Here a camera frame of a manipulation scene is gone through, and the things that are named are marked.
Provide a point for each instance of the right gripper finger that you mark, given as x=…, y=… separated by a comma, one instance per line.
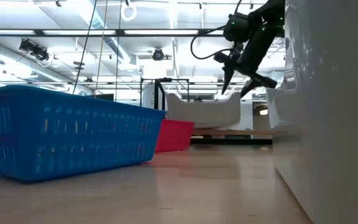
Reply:
x=229, y=76
x=249, y=87

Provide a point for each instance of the red slotted plastic basket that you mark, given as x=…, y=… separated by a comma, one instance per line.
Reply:
x=176, y=137

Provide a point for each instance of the blue slotted plastic basket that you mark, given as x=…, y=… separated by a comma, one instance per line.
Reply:
x=73, y=133

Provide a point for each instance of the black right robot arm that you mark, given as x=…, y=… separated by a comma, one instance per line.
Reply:
x=238, y=28

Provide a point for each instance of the white LED light bar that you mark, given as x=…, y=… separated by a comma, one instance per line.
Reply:
x=160, y=32
x=79, y=32
x=8, y=32

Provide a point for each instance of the black overhead rig beam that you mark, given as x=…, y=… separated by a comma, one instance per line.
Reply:
x=120, y=32

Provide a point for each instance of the black computer monitor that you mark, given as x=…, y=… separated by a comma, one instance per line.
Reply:
x=104, y=97

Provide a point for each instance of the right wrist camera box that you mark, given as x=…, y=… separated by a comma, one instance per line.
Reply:
x=222, y=57

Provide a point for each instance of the black aluminium table frame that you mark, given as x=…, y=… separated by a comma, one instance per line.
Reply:
x=228, y=142

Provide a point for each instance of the black overhead camera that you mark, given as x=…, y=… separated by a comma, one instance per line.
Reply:
x=158, y=55

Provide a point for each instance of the black ceiling-mounted camera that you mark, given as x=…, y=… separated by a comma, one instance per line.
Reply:
x=34, y=49

